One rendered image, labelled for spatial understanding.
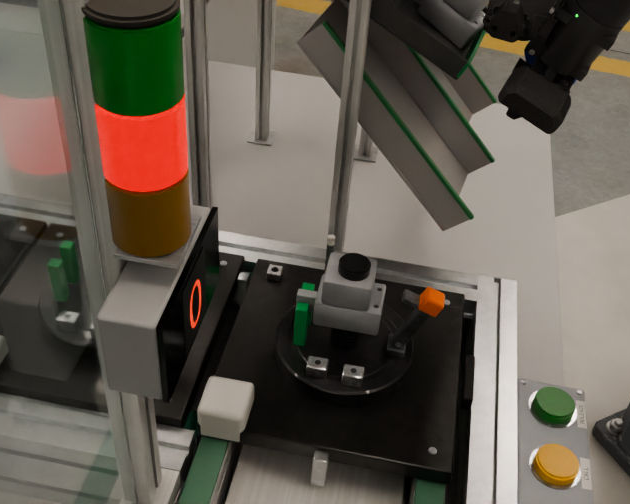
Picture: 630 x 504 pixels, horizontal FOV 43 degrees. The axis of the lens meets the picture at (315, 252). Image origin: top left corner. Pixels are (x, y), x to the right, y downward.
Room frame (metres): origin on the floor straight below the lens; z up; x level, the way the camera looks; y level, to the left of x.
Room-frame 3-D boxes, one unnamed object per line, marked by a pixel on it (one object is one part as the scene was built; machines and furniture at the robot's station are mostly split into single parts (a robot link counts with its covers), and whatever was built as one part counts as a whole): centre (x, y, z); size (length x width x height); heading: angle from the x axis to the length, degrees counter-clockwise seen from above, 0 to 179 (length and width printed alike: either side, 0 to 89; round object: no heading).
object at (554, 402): (0.52, -0.25, 0.96); 0.04 x 0.04 x 0.02
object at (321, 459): (0.44, -0.02, 0.95); 0.01 x 0.01 x 0.04; 82
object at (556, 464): (0.45, -0.24, 0.96); 0.04 x 0.04 x 0.02
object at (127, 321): (0.39, 0.10, 1.29); 0.12 x 0.05 x 0.25; 172
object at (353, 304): (0.56, -0.03, 1.06); 0.08 x 0.04 x 0.07; 82
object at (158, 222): (0.39, 0.10, 1.28); 0.05 x 0.05 x 0.05
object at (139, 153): (0.39, 0.10, 1.33); 0.05 x 0.05 x 0.05
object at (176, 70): (0.39, 0.10, 1.38); 0.05 x 0.05 x 0.05
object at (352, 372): (0.51, -0.05, 1.00); 0.02 x 0.01 x 0.02; 82
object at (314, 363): (0.51, -0.01, 1.00); 0.02 x 0.01 x 0.02; 82
